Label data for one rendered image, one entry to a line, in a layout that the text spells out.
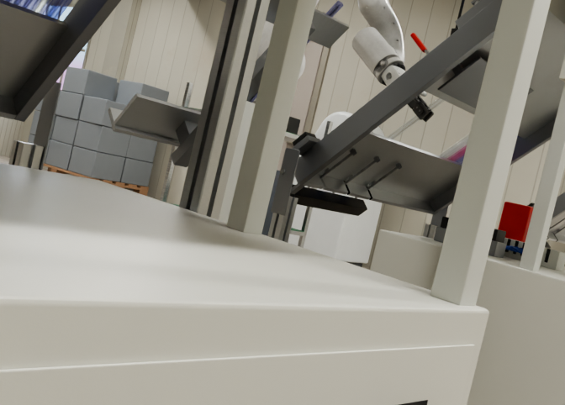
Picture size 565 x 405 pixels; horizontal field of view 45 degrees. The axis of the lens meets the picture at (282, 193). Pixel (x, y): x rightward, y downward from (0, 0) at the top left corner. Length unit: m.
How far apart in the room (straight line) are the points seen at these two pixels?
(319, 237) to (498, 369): 4.64
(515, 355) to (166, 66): 7.66
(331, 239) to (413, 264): 4.42
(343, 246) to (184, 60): 3.60
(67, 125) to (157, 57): 1.51
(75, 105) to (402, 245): 6.88
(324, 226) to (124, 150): 2.94
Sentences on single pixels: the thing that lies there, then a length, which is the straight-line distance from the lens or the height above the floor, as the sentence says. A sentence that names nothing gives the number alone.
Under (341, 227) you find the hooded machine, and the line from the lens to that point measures 5.91.
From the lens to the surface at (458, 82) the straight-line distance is 1.67.
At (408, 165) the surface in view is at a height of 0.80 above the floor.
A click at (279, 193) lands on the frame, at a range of 1.75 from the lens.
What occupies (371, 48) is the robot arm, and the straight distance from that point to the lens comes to 1.94.
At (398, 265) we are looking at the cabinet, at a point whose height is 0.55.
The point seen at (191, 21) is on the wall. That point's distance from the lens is 8.68.
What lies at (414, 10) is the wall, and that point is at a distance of 6.93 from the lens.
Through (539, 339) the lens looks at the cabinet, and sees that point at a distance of 1.42.
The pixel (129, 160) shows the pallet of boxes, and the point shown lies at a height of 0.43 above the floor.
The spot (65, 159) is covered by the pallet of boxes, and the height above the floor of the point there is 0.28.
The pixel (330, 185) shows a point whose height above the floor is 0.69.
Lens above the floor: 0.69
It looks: 2 degrees down
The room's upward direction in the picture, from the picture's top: 13 degrees clockwise
